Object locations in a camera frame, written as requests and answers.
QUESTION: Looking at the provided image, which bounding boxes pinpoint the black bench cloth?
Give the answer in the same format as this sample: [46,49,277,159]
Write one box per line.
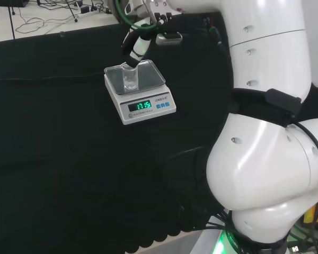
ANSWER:
[0,10,318,253]

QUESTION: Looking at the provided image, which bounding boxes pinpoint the black box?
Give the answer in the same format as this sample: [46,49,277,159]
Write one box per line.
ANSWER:
[0,0,30,8]

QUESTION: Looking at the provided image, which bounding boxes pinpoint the small clear glass beaker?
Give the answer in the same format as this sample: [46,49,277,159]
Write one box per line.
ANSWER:
[120,62,139,94]

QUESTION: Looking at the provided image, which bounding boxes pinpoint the yellow stop button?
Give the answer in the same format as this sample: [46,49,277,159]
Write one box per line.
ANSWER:
[303,206,318,229]

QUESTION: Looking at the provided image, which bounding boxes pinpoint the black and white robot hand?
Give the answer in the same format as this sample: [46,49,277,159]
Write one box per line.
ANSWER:
[121,31,153,68]

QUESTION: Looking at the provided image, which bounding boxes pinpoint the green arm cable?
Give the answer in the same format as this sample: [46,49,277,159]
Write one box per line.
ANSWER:
[115,0,160,30]

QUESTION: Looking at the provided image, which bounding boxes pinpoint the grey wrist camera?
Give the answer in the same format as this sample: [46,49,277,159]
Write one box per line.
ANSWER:
[155,32,183,47]

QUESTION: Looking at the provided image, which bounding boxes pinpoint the white electronic balance steel pan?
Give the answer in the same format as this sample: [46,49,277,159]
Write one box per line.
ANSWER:
[103,59,177,126]

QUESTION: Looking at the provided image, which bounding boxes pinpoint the white power strip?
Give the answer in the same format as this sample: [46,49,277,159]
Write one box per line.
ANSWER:
[77,7,114,19]

